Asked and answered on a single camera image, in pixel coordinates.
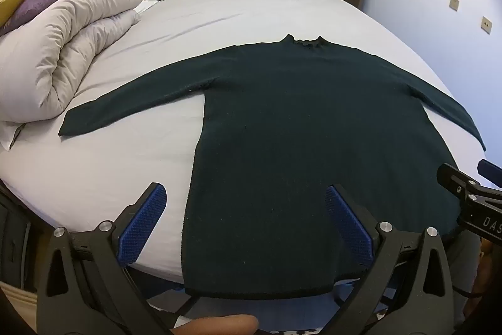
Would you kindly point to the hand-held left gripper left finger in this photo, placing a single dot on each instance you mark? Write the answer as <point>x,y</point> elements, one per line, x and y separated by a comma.
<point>146,219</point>

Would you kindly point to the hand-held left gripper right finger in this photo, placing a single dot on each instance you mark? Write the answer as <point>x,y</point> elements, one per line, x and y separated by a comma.
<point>349,225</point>

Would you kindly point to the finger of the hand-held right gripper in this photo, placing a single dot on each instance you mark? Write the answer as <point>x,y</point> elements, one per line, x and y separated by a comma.
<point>491,174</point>
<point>455,180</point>

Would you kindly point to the dark green sweater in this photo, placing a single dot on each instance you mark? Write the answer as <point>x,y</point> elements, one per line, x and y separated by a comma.
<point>298,138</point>

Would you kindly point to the person's left hand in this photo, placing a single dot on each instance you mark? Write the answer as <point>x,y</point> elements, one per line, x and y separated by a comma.
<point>219,325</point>

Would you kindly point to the bed with white sheet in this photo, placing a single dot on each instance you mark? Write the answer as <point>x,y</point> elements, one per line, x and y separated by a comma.
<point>129,162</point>

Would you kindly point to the dark bedside cabinet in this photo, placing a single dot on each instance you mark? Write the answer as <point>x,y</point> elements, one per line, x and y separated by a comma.
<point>15,240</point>

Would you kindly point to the white folded duvet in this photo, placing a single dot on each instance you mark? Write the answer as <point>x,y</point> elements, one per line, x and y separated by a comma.
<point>59,44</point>

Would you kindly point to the white papers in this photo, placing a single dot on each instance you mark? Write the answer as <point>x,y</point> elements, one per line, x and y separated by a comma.
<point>149,5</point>

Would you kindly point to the beige wall socket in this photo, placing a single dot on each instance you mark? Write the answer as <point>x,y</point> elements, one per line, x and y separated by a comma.
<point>486,25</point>

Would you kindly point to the beige wall switch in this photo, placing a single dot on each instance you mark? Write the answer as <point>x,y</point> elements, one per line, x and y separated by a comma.
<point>454,3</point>

